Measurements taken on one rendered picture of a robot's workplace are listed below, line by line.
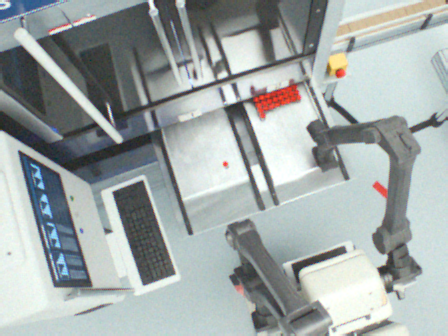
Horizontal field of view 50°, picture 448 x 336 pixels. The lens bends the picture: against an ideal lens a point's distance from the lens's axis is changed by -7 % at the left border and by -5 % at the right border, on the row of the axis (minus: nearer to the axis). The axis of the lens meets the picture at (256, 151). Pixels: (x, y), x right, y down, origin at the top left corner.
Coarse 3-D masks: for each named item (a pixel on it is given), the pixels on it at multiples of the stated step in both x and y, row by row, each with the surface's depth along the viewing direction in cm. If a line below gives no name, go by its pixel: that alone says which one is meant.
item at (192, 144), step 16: (224, 112) 195; (160, 128) 193; (176, 128) 196; (192, 128) 196; (208, 128) 196; (224, 128) 196; (176, 144) 195; (192, 144) 195; (208, 144) 194; (224, 144) 194; (176, 160) 193; (192, 160) 193; (208, 160) 193; (224, 160) 193; (240, 160) 192; (176, 176) 190; (192, 176) 191; (208, 176) 191; (224, 176) 191; (240, 176) 191; (192, 192) 190
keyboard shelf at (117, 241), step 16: (144, 176) 199; (112, 208) 196; (112, 224) 194; (160, 224) 194; (112, 240) 193; (112, 256) 191; (128, 256) 191; (128, 272) 189; (176, 272) 189; (144, 288) 188
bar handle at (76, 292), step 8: (80, 288) 125; (88, 288) 131; (96, 288) 137; (104, 288) 145; (112, 288) 152; (120, 288) 161; (128, 288) 171; (64, 296) 126; (72, 296) 122; (80, 296) 124; (88, 296) 130
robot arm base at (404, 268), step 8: (400, 256) 148; (408, 256) 148; (392, 264) 149; (400, 264) 147; (408, 264) 148; (416, 264) 152; (392, 272) 149; (400, 272) 147; (408, 272) 148; (416, 272) 148; (392, 280) 148; (400, 280) 148
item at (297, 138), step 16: (304, 96) 199; (256, 112) 198; (272, 112) 198; (288, 112) 198; (304, 112) 198; (256, 128) 196; (272, 128) 196; (288, 128) 196; (304, 128) 196; (272, 144) 194; (288, 144) 194; (304, 144) 194; (272, 160) 193; (288, 160) 193; (304, 160) 193; (272, 176) 188; (288, 176) 189
